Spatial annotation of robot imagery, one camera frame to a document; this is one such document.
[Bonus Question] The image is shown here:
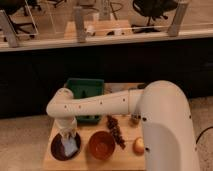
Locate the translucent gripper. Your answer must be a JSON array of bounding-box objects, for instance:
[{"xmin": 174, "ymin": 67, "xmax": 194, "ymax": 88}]
[{"xmin": 59, "ymin": 126, "xmax": 77, "ymax": 139}]

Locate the grey-blue sponge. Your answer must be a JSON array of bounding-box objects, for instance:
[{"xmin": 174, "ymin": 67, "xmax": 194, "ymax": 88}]
[{"xmin": 63, "ymin": 138, "xmax": 78, "ymax": 156}]

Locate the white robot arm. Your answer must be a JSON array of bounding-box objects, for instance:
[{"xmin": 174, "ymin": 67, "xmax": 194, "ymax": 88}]
[{"xmin": 46, "ymin": 80, "xmax": 201, "ymax": 171}]

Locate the red bowl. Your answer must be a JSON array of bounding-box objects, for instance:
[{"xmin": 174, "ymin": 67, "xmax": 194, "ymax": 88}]
[{"xmin": 88, "ymin": 131, "xmax": 115, "ymax": 160}]

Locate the green plastic tray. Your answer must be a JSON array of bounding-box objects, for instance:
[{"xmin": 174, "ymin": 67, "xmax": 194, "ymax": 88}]
[{"xmin": 65, "ymin": 78, "xmax": 104, "ymax": 124}]

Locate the bunch of dark grapes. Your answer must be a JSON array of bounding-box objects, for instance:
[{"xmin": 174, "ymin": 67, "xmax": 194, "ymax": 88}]
[{"xmin": 107, "ymin": 115, "xmax": 126, "ymax": 149}]

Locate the metal cup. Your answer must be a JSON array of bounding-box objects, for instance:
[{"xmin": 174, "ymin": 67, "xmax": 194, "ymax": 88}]
[{"xmin": 131, "ymin": 115, "xmax": 141, "ymax": 125}]

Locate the yellow-red apple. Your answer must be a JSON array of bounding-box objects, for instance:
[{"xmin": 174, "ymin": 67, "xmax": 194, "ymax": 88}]
[{"xmin": 133, "ymin": 137, "xmax": 144, "ymax": 155}]

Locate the black remote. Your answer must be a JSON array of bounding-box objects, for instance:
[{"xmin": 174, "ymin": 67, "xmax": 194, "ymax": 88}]
[{"xmin": 137, "ymin": 84, "xmax": 147, "ymax": 89}]

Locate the grey post left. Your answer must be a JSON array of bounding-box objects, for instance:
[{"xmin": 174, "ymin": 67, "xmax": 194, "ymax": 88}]
[{"xmin": 0, "ymin": 10, "xmax": 19, "ymax": 48}]

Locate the grey post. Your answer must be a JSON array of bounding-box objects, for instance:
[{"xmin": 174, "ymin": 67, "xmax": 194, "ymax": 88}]
[
  {"xmin": 0, "ymin": 10, "xmax": 19, "ymax": 48},
  {"xmin": 167, "ymin": 0, "xmax": 189, "ymax": 37},
  {"xmin": 73, "ymin": 6, "xmax": 86, "ymax": 43}
]

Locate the grey post middle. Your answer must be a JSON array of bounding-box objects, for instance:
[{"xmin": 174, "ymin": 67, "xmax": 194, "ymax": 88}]
[{"xmin": 73, "ymin": 6, "xmax": 86, "ymax": 43}]

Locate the black cable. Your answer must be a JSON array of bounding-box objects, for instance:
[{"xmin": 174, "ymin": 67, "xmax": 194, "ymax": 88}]
[{"xmin": 195, "ymin": 125, "xmax": 213, "ymax": 144}]

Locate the grey post right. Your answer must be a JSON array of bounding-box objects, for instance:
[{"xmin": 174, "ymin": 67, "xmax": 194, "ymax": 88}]
[{"xmin": 167, "ymin": 0, "xmax": 189, "ymax": 37}]

